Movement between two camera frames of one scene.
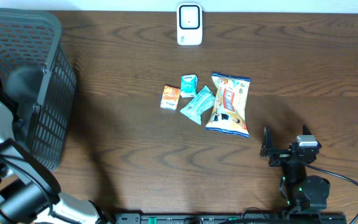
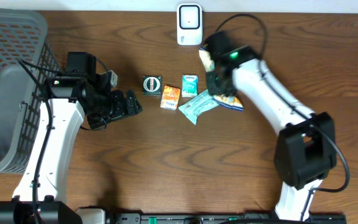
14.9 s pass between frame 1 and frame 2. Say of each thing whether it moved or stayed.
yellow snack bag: moved
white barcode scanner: stayed
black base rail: stayed
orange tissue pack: stayed
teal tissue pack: stayed
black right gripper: moved
